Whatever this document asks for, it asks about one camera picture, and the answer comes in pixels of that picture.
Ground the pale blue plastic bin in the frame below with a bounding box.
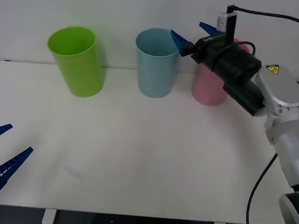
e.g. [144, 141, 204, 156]
[131, 27, 183, 100]

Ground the pink plastic bin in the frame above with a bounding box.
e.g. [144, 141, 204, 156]
[190, 34, 253, 109]

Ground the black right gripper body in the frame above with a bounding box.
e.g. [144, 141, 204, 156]
[189, 30, 230, 72]

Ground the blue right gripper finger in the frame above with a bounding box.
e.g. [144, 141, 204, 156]
[198, 22, 223, 38]
[168, 28, 197, 58]

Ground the green plastic bin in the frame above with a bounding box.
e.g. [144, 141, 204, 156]
[43, 24, 109, 99]

